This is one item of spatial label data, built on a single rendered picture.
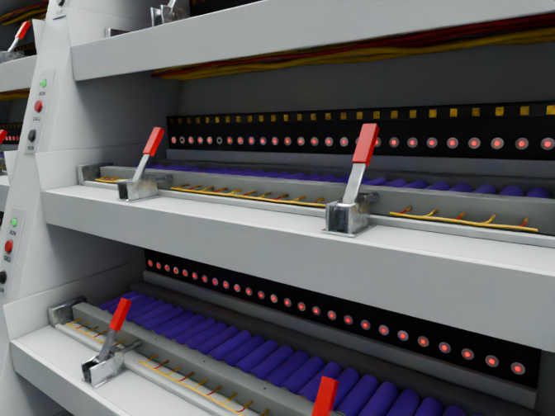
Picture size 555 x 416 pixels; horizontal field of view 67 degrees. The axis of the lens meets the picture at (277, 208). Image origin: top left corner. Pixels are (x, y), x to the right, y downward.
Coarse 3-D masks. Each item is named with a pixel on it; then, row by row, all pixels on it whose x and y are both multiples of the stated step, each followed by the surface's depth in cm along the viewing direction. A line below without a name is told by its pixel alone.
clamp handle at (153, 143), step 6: (156, 132) 48; (162, 132) 49; (150, 138) 49; (156, 138) 48; (150, 144) 48; (156, 144) 48; (144, 150) 48; (150, 150) 48; (144, 156) 48; (150, 156) 48; (144, 162) 48; (138, 168) 48; (144, 168) 47; (138, 174) 47; (132, 180) 47
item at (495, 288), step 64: (64, 192) 54; (192, 192) 50; (192, 256) 40; (256, 256) 35; (320, 256) 31; (384, 256) 28; (448, 256) 26; (512, 256) 25; (448, 320) 26; (512, 320) 24
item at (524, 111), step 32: (192, 128) 65; (224, 128) 61; (256, 128) 57; (288, 128) 54; (320, 128) 51; (352, 128) 49; (384, 128) 46; (416, 128) 44; (448, 128) 42; (480, 128) 41; (512, 128) 39; (544, 128) 38
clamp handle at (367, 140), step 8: (368, 128) 33; (376, 128) 33; (360, 136) 33; (368, 136) 33; (376, 136) 33; (360, 144) 33; (368, 144) 32; (360, 152) 33; (368, 152) 32; (352, 160) 33; (360, 160) 32; (368, 160) 32; (352, 168) 33; (360, 168) 32; (352, 176) 32; (360, 176) 32; (352, 184) 32; (360, 184) 32; (344, 192) 32; (352, 192) 32; (344, 200) 32; (352, 200) 31
